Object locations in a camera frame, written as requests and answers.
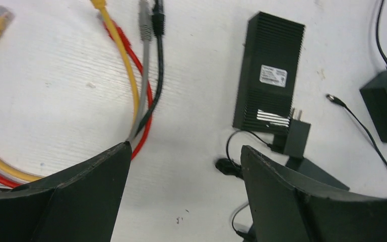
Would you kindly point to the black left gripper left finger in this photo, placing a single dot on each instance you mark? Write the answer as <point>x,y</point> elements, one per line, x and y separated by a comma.
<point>79,203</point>

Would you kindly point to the small black labelled switch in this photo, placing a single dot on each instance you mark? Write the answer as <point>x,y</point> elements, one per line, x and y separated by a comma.
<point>268,72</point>

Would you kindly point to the large black network switch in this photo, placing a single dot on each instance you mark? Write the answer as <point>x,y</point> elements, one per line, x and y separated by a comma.
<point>308,168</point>

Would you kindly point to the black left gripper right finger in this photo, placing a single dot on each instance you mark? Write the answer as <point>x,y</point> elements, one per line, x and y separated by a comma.
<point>289,206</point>

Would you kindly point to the small black wall adapter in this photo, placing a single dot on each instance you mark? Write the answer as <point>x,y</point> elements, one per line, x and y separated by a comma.
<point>293,143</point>

